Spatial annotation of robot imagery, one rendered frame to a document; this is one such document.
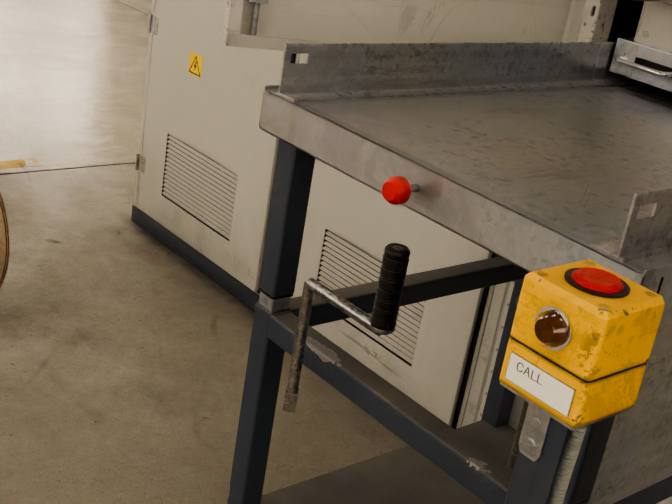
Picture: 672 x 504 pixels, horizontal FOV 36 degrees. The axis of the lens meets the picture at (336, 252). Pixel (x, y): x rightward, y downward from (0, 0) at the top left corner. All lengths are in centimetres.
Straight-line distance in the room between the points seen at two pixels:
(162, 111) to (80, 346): 78
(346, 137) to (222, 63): 141
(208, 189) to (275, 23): 113
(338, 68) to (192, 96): 138
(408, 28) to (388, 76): 29
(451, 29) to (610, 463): 88
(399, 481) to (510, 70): 71
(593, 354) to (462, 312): 134
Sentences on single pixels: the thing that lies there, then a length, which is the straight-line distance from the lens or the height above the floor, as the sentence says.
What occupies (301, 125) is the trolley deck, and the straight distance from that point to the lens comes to 136.
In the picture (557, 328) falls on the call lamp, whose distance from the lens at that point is 79.
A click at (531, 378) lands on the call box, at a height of 82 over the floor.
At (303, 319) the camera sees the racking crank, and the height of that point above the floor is 59.
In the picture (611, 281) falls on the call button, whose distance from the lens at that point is 81.
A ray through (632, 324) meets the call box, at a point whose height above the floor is 89.
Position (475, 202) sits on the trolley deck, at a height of 83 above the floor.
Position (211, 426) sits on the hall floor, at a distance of 221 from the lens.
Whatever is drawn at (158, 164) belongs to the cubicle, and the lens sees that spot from 298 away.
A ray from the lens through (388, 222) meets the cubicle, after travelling 223.
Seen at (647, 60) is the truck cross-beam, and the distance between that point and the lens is 186.
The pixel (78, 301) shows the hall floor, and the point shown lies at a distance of 267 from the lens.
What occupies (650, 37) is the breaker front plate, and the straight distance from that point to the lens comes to 187.
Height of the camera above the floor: 119
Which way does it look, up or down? 22 degrees down
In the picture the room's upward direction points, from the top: 10 degrees clockwise
